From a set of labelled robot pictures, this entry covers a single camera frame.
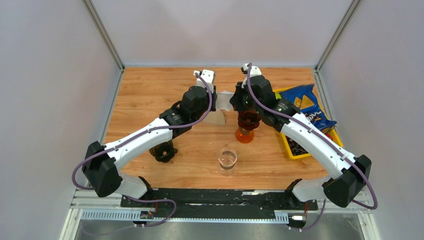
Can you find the green lime upper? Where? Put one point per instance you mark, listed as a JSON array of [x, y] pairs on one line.
[[278, 96]]

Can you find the dark grape bunch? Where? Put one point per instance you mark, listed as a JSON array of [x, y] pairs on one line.
[[295, 148]]

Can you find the orange glass carafe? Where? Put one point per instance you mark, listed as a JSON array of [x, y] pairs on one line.
[[244, 136]]

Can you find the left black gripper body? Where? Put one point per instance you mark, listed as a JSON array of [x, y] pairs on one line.
[[212, 107]]

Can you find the clear glass beaker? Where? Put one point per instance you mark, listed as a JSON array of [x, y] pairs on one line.
[[227, 159]]

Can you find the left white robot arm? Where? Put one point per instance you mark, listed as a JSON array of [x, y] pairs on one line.
[[103, 162]]

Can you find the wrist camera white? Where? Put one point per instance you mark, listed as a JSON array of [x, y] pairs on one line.
[[205, 77], [254, 71]]

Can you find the white paper coffee filter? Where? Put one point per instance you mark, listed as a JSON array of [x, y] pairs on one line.
[[223, 100]]

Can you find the aluminium frame post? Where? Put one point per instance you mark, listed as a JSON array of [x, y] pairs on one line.
[[338, 33], [96, 19]]

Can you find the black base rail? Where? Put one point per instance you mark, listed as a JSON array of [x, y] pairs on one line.
[[218, 203]]

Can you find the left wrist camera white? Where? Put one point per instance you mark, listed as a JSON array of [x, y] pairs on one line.
[[205, 77]]

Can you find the aluminium frame post right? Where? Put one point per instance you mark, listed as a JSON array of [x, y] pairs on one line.
[[338, 33]]

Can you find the aluminium frame post left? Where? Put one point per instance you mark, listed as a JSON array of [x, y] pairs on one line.
[[96, 19]]

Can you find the yellow plastic tray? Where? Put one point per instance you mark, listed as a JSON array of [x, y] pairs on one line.
[[331, 133]]

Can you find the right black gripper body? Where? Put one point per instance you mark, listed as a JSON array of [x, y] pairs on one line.
[[242, 102]]

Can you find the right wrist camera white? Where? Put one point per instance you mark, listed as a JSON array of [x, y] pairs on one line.
[[254, 71]]

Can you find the blue chips bag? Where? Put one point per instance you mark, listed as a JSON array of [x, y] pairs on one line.
[[303, 97]]

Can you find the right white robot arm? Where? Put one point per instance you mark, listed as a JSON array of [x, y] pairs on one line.
[[347, 173]]

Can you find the olive plastic coffee dripper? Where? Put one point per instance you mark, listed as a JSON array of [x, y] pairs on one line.
[[164, 152]]

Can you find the brown paper coffee filter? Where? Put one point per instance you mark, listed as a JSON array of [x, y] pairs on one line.
[[215, 118]]

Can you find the brown plastic coffee dripper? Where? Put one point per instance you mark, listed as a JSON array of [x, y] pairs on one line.
[[248, 120]]

